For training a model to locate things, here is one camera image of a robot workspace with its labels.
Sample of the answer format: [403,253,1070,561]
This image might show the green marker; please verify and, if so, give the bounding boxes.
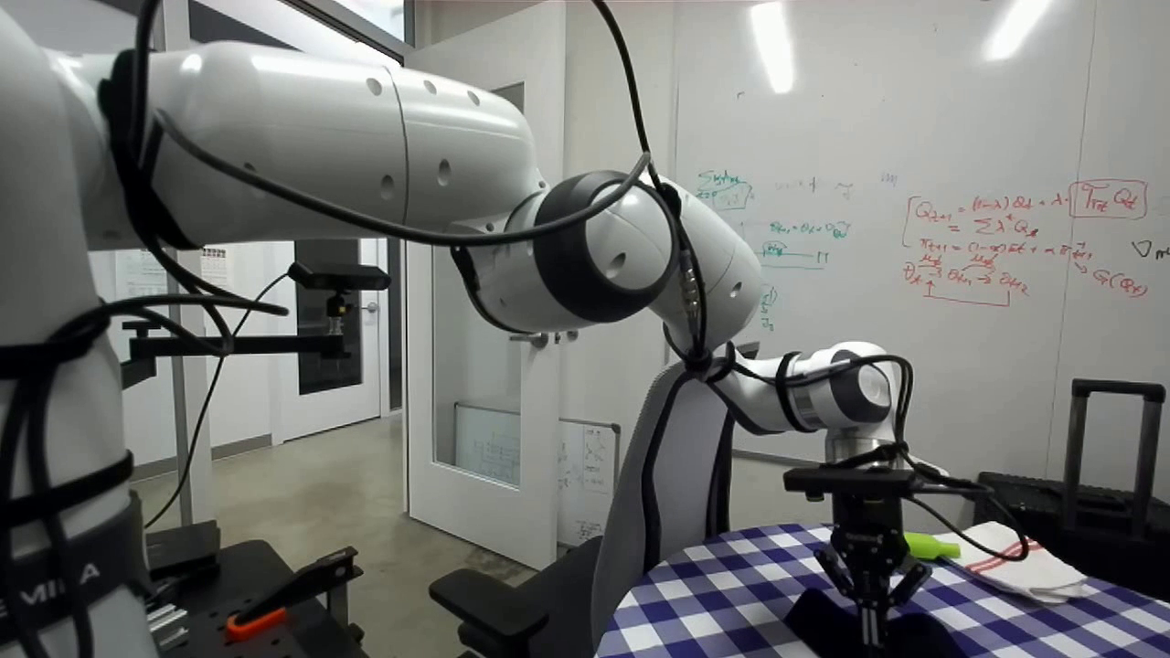
[903,531,961,561]

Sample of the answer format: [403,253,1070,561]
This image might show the blue white checkered tablecloth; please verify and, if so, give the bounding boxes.
[592,522,1170,658]

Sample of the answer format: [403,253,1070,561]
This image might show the black hood garment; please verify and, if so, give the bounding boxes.
[786,590,961,658]

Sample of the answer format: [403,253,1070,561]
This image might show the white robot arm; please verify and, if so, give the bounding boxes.
[0,14,755,658]

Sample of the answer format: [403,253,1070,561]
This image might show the white door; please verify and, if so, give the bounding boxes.
[397,0,576,575]

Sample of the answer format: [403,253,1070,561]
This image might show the black robot cart base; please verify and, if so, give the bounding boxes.
[145,522,365,658]

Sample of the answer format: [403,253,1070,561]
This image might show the black camera on stand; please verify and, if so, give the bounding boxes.
[122,240,390,393]

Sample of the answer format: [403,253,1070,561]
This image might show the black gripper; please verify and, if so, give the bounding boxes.
[816,469,933,605]

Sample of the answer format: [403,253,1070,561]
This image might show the black suitcase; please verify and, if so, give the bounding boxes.
[976,379,1170,599]

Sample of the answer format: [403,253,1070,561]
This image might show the orange handled clamp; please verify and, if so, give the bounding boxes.
[223,548,360,643]

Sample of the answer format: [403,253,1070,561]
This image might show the grey mesh office chair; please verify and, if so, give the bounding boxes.
[426,364,733,658]

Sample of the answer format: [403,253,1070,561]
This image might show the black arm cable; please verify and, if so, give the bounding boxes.
[103,0,1033,561]

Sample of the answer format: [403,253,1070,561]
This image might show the white folded cloth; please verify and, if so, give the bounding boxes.
[958,522,1090,599]

